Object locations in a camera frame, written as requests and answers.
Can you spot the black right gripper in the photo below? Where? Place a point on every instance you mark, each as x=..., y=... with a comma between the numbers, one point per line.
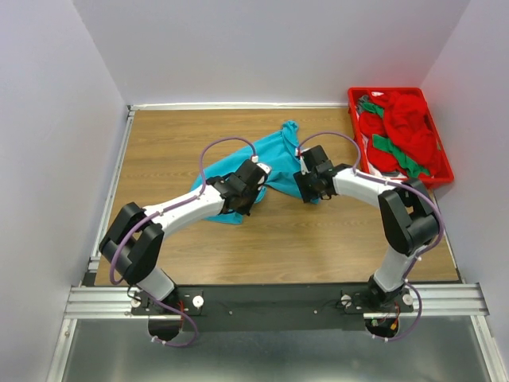
x=305, y=194

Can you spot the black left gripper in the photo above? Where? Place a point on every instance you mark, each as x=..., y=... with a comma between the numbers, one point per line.
x=246, y=210

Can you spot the teal t-shirt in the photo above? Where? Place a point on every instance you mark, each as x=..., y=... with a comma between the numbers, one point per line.
x=275, y=150

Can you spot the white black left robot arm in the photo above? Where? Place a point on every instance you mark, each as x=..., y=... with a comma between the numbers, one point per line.
x=133, y=241

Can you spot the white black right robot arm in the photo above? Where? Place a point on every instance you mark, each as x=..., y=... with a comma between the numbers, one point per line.
x=410, y=219

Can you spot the green t-shirt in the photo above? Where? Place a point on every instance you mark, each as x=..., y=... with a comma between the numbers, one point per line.
x=382, y=154

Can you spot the red plastic bin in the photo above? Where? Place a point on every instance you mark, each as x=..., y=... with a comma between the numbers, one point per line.
x=445, y=176

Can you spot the grey garment in bin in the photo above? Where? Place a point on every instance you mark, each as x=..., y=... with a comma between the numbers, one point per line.
x=364, y=104

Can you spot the red t-shirt pile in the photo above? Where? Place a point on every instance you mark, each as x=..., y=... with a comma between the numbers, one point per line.
x=404, y=120

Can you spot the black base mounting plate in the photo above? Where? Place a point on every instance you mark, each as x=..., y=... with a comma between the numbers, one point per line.
x=265, y=307

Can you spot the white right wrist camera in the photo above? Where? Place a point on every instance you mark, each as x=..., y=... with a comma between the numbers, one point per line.
x=299, y=156

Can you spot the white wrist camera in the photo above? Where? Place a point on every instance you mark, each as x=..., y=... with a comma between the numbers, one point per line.
x=299, y=156
x=266, y=171

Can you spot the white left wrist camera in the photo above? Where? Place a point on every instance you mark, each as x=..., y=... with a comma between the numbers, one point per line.
x=266, y=171

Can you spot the aluminium frame rail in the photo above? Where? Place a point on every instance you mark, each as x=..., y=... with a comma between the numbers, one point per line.
x=340, y=282

